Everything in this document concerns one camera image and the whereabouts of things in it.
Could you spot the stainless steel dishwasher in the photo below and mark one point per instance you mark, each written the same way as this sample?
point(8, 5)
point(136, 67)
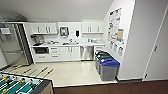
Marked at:
point(87, 53)

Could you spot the white drawer stack beside dishwasher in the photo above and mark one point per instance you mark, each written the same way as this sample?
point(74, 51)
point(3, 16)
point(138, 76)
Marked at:
point(98, 49)

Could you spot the stainless steel sink basin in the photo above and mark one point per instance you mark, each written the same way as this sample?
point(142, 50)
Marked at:
point(70, 43)

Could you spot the chrome sink faucet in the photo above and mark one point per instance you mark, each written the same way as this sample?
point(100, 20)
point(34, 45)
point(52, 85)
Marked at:
point(70, 40)

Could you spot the grey bin with green lid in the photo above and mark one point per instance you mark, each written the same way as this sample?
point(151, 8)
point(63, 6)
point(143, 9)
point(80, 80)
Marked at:
point(98, 61)

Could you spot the steel paper towel dispenser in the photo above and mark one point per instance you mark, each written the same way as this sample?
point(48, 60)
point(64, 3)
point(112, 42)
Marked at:
point(64, 31)

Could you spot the white drawer stack beside microwave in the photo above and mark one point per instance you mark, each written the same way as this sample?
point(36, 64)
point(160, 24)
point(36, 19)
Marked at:
point(54, 53)

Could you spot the grey bin with blue lid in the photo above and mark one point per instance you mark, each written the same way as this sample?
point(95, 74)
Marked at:
point(109, 70)

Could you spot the black built-in microwave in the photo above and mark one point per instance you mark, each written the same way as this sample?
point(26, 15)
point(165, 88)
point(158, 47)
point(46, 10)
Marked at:
point(41, 50)

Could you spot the stainless steel refrigerator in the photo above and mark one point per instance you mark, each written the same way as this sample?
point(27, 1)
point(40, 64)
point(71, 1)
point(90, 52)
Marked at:
point(15, 45)

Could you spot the white door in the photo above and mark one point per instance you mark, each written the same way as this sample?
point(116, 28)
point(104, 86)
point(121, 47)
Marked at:
point(158, 50)

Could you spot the foosball table with green field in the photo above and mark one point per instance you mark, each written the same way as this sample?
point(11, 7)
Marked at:
point(20, 85)

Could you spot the white paper notice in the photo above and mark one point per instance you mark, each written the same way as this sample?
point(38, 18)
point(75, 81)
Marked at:
point(5, 31)

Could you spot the small round-print wall poster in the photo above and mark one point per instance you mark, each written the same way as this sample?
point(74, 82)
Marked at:
point(120, 50)
point(111, 45)

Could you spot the large colourful wall poster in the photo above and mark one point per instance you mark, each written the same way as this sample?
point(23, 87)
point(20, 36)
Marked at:
point(116, 25)

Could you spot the white double-door wall cabinet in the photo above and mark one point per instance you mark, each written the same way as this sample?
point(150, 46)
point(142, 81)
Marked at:
point(44, 28)

